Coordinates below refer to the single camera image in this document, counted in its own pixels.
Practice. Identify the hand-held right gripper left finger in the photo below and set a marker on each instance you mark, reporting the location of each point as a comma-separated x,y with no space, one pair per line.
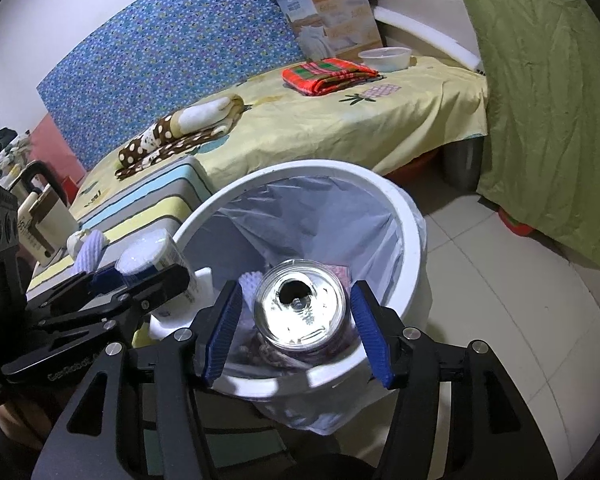
222,335

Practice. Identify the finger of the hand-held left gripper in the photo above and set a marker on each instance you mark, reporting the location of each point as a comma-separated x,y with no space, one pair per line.
155,285
105,276

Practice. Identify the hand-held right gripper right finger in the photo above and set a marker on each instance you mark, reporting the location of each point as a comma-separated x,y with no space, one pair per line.
375,335

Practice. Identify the white foam fruit net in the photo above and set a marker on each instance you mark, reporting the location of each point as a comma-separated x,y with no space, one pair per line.
252,287
92,250

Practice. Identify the red drink can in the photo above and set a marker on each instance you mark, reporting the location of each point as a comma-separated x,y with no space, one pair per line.
300,310

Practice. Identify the white trash bin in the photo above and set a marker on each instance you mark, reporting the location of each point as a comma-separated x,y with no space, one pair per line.
410,260

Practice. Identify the translucent bin liner bag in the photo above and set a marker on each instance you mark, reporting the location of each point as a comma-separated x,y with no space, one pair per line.
330,220

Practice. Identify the beige steel electric kettle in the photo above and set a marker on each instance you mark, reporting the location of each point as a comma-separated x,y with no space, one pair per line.
27,230

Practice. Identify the crumpled white tissue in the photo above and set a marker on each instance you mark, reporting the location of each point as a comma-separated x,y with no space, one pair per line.
75,242

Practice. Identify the striped fabric cover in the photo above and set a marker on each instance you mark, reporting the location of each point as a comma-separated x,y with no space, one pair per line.
145,195

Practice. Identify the brown polka dot blanket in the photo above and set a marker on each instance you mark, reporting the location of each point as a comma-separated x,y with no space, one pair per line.
170,135

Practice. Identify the small red object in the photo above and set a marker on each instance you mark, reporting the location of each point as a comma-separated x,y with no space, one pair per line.
515,222

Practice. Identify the grey bucket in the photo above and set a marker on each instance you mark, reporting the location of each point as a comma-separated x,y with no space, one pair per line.
462,165

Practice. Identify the yellow bedsheet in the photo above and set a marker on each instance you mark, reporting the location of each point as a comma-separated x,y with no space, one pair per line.
355,125

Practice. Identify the blue floral padded board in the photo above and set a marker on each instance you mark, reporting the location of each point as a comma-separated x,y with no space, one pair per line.
180,35

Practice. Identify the red plaid cloth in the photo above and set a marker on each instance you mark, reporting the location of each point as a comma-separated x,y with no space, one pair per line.
330,77

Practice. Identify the clear plastic container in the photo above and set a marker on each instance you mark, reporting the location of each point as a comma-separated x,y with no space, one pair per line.
385,59

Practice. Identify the green curtain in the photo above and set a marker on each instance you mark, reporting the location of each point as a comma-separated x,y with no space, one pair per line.
545,110

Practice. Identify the white foam board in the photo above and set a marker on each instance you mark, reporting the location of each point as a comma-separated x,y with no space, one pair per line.
430,35

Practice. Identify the printed cardboard box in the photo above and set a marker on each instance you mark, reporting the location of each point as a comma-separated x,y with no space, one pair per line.
340,15

